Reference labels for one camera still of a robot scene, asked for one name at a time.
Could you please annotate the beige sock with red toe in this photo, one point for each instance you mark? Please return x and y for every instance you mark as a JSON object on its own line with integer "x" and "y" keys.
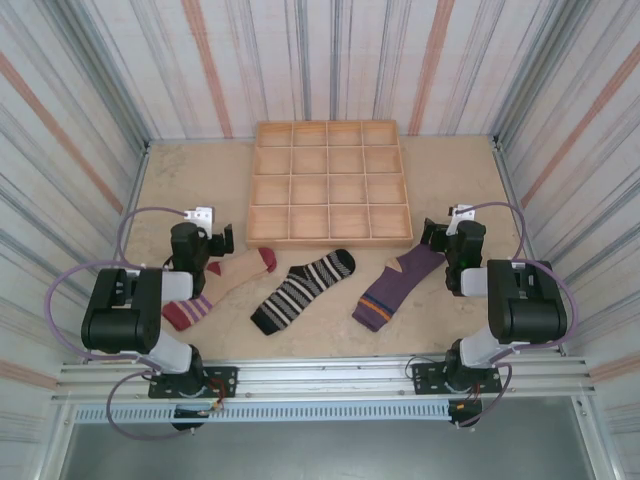
{"x": 235, "y": 275}

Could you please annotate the purple sock with orange stripe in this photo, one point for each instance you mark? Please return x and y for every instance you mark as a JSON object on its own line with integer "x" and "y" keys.
{"x": 395, "y": 290}

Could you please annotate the black white striped sock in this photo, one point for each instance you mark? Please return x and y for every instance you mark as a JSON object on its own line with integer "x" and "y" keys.
{"x": 300, "y": 292}

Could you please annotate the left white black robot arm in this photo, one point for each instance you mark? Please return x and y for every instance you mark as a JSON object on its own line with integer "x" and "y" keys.
{"x": 115, "y": 325}

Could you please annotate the wooden compartment tray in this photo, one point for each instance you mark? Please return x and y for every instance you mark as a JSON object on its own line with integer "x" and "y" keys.
{"x": 327, "y": 185}

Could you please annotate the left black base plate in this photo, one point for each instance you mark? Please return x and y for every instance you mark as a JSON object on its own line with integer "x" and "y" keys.
{"x": 222, "y": 375}

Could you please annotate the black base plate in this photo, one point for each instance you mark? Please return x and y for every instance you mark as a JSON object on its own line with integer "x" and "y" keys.
{"x": 222, "y": 375}
{"x": 427, "y": 372}

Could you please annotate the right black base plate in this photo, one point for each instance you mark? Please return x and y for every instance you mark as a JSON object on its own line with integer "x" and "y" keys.
{"x": 427, "y": 372}

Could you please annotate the aluminium mounting rail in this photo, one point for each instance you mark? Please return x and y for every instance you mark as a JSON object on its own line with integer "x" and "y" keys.
{"x": 320, "y": 370}

